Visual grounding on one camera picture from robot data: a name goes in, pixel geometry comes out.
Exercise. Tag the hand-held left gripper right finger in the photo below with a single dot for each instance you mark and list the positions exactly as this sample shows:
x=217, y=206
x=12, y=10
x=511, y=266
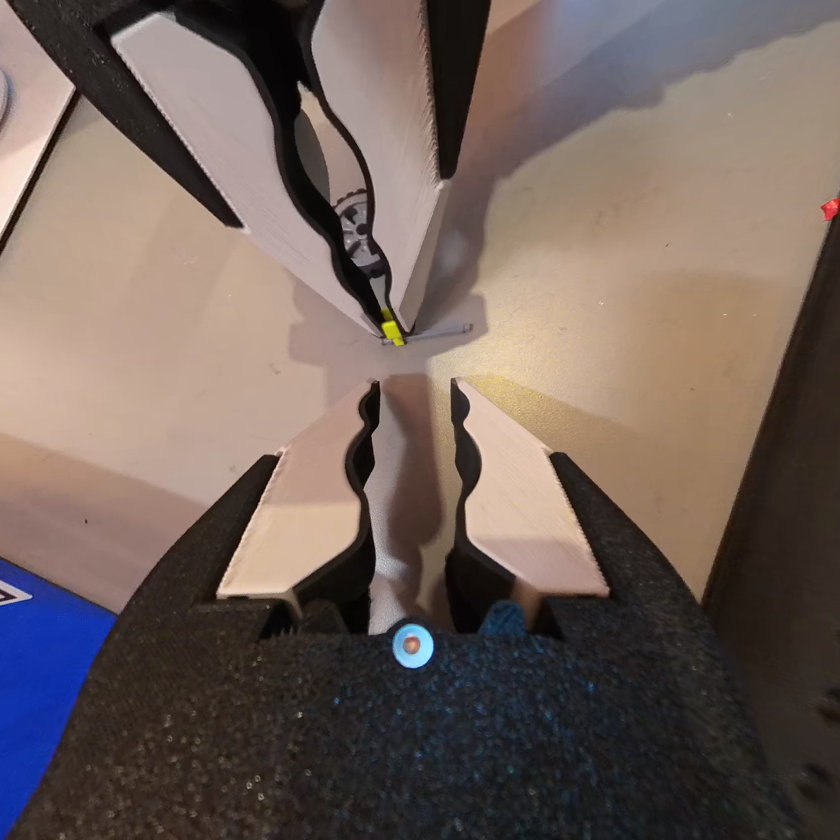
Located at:
x=525, y=512

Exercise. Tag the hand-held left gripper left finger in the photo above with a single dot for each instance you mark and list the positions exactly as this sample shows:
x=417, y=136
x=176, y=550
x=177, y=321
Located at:
x=295, y=518

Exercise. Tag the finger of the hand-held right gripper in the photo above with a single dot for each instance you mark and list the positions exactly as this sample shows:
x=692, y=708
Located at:
x=216, y=138
x=387, y=105

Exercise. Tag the thin grey plastic rod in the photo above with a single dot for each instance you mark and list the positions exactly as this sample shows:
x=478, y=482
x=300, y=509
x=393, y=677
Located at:
x=439, y=333

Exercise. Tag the yellow-green plastic connector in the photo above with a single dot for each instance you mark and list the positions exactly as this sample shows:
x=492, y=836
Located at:
x=392, y=331

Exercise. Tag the blue plastic storage bin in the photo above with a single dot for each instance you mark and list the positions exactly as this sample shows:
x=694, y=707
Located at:
x=39, y=656

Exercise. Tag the white book stand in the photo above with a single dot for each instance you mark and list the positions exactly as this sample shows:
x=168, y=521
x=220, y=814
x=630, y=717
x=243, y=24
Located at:
x=33, y=131

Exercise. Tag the black toy vehicle wheel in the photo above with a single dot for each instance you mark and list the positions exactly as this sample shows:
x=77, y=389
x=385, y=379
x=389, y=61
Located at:
x=358, y=229

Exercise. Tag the black perforated mat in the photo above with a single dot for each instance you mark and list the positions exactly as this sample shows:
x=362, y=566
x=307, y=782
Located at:
x=787, y=525

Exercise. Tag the small red scrap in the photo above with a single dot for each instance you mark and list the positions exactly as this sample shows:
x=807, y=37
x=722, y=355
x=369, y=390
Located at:
x=831, y=208

